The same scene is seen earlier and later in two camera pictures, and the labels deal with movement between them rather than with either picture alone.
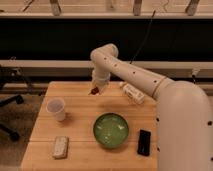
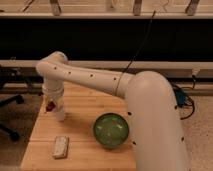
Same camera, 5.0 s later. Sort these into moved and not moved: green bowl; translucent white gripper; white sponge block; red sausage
Moved: translucent white gripper; red sausage
Not moved: green bowl; white sponge block
